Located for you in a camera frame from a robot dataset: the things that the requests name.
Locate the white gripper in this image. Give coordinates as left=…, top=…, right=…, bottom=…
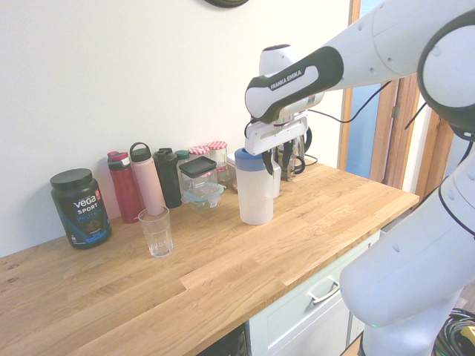
left=243, top=114, right=309, bottom=175

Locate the clear pitcher with blue lid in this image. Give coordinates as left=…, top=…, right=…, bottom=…
left=234, top=146, right=282, bottom=226

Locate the pink water bottle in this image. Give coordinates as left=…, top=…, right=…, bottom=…
left=128, top=142, right=167, bottom=217

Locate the red water bottle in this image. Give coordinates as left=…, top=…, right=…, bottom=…
left=106, top=150, right=146, bottom=225

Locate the glass French press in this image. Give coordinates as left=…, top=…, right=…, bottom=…
left=276, top=140, right=306, bottom=182

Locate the cereal container with white lid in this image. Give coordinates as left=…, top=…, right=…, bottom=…
left=226, top=151, right=241, bottom=194

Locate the clear container with black lid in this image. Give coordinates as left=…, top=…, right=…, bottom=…
left=178, top=155, right=218, bottom=194

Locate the glass container with blue lid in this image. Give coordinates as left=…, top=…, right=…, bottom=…
left=180, top=182, right=226, bottom=213

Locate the black shaker bottle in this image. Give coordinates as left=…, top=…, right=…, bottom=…
left=152, top=147, right=183, bottom=209

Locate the clear glass tumbler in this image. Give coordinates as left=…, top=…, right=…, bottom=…
left=137, top=205, right=174, bottom=259

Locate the white cabinet drawer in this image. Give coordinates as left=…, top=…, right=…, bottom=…
left=247, top=225, right=383, bottom=356

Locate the black dishwasher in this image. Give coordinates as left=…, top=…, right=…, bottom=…
left=207, top=322, right=249, bottom=356

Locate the black protein powder tub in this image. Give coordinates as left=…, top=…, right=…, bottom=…
left=50, top=168, right=113, bottom=250

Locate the yellow power box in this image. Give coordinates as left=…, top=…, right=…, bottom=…
left=459, top=326, right=475, bottom=356

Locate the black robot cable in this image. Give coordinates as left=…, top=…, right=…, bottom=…
left=243, top=79, right=394, bottom=140

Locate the wooden door frame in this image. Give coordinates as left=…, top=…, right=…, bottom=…
left=339, top=0, right=456, bottom=201

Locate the metal drawer handle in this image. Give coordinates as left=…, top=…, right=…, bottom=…
left=307, top=280, right=342, bottom=306

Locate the coiled black cable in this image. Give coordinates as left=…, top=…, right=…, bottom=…
left=439, top=307, right=475, bottom=356

